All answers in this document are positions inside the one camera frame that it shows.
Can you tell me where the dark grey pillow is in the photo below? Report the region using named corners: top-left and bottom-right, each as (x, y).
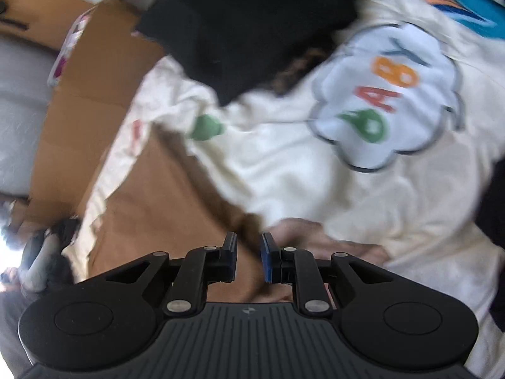
top-left (0, 284), bottom-right (32, 379)

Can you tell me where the folded black garment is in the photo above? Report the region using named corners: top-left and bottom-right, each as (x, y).
top-left (134, 0), bottom-right (364, 107)

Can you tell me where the grey neck pillow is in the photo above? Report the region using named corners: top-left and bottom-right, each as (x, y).
top-left (21, 225), bottom-right (60, 293)

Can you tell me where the purple and white packet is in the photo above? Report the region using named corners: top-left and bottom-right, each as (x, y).
top-left (47, 12), bottom-right (95, 87)

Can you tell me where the cream bear print blanket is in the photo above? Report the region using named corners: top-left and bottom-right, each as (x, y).
top-left (59, 0), bottom-right (505, 379)

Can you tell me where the flat cardboard sheet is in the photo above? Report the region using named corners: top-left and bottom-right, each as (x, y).
top-left (0, 0), bottom-right (166, 233)

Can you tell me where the brown printed t-shirt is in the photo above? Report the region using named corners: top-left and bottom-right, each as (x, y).
top-left (87, 126), bottom-right (300, 304)

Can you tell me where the grey plastic-wrapped panel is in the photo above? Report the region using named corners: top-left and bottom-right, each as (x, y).
top-left (0, 33), bottom-right (52, 198)

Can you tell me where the leopard print garment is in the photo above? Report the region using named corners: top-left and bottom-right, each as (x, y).
top-left (272, 45), bottom-right (328, 95)

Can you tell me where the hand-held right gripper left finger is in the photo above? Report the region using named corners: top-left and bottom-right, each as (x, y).
top-left (104, 232), bottom-right (238, 316)

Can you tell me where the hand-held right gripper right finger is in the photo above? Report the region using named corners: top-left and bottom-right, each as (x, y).
top-left (260, 232), bottom-right (391, 318)

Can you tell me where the crumpled black cloth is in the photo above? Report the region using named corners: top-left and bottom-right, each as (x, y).
top-left (51, 217), bottom-right (83, 285)

